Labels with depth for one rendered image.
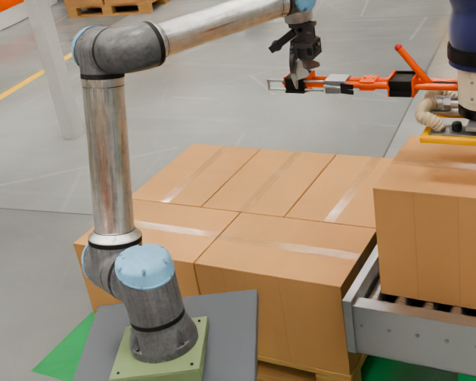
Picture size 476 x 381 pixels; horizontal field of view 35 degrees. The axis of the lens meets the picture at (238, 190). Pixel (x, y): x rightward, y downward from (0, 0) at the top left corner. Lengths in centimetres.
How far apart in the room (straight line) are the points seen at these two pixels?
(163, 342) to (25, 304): 202
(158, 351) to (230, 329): 24
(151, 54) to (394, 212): 93
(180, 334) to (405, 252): 80
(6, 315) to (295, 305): 171
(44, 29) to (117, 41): 376
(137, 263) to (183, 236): 110
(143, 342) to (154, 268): 22
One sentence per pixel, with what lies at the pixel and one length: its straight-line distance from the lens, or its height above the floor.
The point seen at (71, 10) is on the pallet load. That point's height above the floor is 10.
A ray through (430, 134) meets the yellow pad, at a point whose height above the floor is 111.
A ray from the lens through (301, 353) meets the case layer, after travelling 287.
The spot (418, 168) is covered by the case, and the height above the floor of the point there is 95.
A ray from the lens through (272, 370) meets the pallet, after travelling 310.
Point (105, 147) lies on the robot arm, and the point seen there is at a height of 131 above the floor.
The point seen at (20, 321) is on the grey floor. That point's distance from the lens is 384.
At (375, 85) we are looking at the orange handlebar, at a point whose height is 122.
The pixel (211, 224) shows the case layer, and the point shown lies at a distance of 309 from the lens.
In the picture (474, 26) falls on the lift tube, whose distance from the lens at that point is 216.
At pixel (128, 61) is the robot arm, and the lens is 187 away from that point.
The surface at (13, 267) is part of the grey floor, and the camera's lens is 433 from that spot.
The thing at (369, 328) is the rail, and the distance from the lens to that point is 246.
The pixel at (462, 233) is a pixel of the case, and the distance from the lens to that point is 232.
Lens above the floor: 204
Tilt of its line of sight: 27 degrees down
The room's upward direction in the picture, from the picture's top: 10 degrees counter-clockwise
